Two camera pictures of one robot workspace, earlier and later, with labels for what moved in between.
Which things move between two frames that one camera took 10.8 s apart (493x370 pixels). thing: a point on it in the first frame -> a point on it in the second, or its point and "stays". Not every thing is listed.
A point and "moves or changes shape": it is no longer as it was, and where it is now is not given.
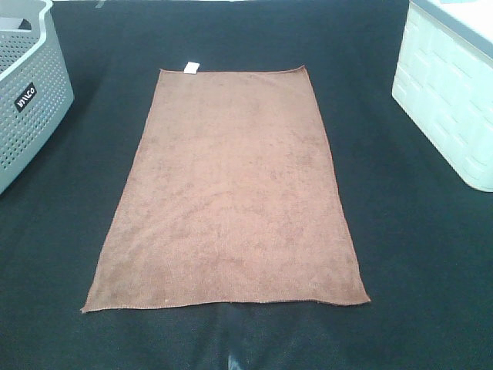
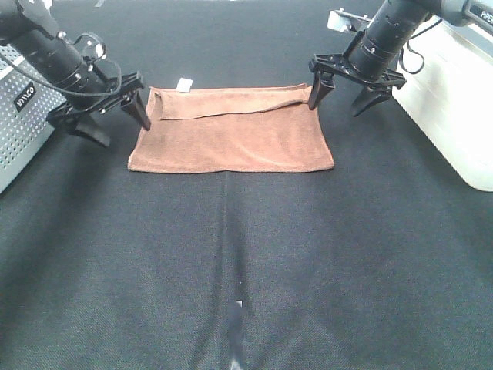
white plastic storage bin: (444, 80) stays
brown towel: (228, 196) moves or changes shape
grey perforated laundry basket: (36, 89) stays
